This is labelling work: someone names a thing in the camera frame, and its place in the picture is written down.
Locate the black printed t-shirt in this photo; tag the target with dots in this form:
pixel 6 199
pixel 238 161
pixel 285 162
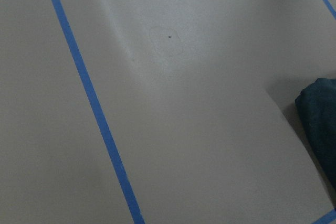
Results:
pixel 316 109

